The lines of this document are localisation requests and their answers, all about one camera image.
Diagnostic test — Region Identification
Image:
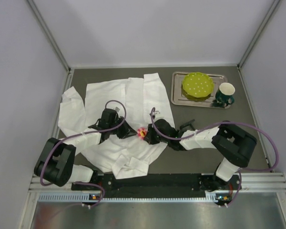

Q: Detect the pink flower brooch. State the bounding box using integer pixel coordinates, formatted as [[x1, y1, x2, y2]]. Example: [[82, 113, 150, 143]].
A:
[[137, 127, 147, 139]]

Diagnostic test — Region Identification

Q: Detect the white shirt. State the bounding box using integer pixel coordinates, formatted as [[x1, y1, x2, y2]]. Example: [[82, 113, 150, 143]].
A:
[[58, 73, 174, 179]]

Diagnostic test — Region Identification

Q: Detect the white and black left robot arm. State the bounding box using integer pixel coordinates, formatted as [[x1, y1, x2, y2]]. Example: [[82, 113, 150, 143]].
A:
[[34, 108, 137, 187]]

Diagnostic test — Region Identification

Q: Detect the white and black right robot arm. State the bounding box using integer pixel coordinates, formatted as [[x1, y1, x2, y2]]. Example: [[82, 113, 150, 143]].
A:
[[143, 119, 257, 182]]

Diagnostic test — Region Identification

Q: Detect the silver metal tray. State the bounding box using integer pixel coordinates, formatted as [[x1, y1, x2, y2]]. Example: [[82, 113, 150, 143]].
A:
[[171, 72, 231, 109]]

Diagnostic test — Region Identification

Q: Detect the green dotted plate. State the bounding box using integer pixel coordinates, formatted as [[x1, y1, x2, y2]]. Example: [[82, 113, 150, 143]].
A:
[[181, 72, 214, 100]]

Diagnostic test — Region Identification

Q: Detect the dark green mug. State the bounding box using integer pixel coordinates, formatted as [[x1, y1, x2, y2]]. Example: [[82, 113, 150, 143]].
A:
[[215, 83, 235, 107]]

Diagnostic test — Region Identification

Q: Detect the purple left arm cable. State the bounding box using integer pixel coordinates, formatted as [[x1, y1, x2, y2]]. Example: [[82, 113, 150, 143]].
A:
[[39, 100, 127, 187]]

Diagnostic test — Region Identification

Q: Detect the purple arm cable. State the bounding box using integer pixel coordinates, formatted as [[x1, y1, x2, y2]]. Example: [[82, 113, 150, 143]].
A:
[[150, 107, 280, 172], [39, 100, 127, 187]]

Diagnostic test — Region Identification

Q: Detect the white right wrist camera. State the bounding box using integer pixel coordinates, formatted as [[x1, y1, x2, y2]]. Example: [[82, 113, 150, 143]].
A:
[[150, 110, 161, 120]]

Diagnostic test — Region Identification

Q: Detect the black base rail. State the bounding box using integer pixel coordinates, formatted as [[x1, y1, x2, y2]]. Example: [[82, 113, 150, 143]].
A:
[[71, 173, 240, 198]]

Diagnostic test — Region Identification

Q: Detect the grey slotted cable duct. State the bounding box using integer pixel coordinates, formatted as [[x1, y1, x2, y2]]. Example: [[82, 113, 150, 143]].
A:
[[39, 190, 232, 203]]

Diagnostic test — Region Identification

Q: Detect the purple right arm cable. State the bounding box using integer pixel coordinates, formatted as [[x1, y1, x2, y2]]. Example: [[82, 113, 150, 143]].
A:
[[150, 107, 280, 172]]

